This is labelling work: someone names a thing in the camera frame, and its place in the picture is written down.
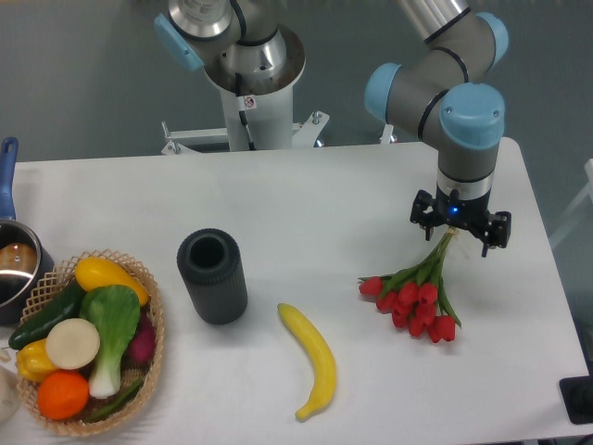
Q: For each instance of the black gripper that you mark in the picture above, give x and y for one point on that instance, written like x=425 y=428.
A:
x=470 y=215

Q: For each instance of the red tulip bouquet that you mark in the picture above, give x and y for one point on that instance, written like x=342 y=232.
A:
x=416 y=297

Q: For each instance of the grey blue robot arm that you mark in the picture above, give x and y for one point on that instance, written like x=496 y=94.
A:
x=440 y=100

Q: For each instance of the yellow banana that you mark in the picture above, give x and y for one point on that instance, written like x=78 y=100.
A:
x=320 y=356

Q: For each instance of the black device at table edge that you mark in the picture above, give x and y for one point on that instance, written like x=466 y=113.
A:
x=577 y=398

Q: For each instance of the dark grey ribbed vase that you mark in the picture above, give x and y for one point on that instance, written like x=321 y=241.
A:
x=210 y=264

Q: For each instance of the purple red beet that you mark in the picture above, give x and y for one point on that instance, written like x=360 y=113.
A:
x=141 y=348

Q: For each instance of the green bok choy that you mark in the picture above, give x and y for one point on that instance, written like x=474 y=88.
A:
x=114 y=311

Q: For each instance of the yellow squash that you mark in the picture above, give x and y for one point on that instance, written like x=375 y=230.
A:
x=93 y=272

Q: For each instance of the green bean pod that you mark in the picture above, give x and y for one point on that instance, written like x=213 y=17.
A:
x=117 y=404

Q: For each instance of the dark green cucumber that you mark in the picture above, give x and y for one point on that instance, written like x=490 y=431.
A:
x=65 y=305

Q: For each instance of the white round radish slice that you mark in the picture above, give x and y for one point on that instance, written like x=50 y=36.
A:
x=72 y=344

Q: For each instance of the woven wicker basket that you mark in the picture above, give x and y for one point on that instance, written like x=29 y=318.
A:
x=48 y=288

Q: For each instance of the orange fruit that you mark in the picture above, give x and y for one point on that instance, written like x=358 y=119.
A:
x=62 y=395

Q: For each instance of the yellow bell pepper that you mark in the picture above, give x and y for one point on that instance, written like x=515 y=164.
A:
x=33 y=362

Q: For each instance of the white object at left edge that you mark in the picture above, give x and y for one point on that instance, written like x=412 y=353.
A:
x=9 y=394

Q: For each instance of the white frame at right edge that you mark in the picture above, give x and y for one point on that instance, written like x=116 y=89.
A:
x=571 y=216

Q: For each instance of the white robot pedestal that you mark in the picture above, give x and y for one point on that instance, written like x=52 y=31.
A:
x=256 y=85

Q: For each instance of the blue handled saucepan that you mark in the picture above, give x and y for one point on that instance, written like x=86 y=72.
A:
x=24 y=260

